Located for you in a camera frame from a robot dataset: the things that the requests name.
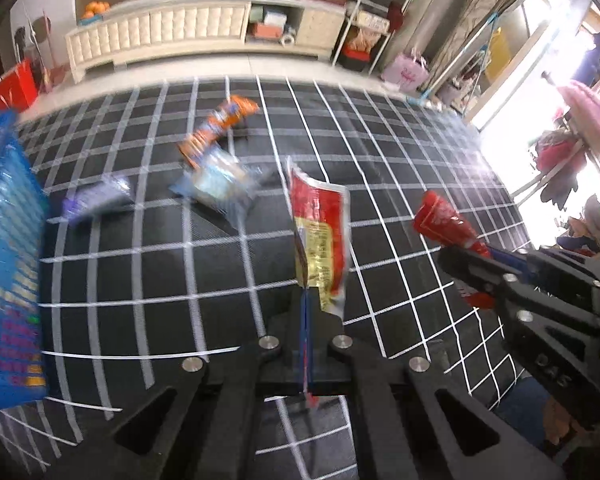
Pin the dark red cloth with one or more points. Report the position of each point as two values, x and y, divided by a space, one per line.
395 15

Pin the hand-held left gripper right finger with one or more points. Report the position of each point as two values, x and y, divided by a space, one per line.
320 360

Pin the orange box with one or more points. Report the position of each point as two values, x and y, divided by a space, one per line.
268 31

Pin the person's right hand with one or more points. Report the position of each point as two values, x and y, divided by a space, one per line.
557 425

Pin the person's blue clothing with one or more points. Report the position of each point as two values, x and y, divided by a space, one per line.
522 410

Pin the blue fruit bowl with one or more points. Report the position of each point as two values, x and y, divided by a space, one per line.
89 19

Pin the light blue cartoon bread packet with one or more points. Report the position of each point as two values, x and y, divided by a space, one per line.
215 180

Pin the cream tufted TV cabinet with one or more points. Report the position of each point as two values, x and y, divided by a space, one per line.
180 25

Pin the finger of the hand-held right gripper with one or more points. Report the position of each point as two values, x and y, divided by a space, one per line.
475 270
560 275

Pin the black red box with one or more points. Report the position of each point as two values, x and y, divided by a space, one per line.
356 58

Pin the printed picture box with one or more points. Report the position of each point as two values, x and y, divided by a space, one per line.
367 40

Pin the red yellow snack packet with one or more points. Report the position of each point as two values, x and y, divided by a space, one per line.
320 240

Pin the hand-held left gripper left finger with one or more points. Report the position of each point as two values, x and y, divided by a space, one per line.
295 355

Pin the blue plastic mesh basket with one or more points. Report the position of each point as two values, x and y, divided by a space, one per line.
10 240

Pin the pink fluffy garment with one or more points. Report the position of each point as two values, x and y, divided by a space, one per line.
590 105

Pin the light blue white box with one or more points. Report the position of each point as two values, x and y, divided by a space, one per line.
274 19

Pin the orange snack packet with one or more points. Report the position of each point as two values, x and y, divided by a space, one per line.
215 125

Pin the pink red garment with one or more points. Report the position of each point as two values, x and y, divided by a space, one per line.
560 155

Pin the red bin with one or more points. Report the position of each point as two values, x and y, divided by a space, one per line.
15 87

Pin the purple gum box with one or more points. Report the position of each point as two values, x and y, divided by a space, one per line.
97 200

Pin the white metal rack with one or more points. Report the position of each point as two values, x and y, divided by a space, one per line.
352 10

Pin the pink gift bag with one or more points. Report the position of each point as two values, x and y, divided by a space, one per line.
405 75

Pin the yellow panel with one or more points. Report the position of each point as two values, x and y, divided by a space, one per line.
497 55

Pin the white tape roll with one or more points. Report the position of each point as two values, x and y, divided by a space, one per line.
288 39

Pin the pile of oranges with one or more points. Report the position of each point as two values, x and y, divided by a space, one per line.
96 8

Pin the grey curtain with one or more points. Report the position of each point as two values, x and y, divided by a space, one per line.
450 10

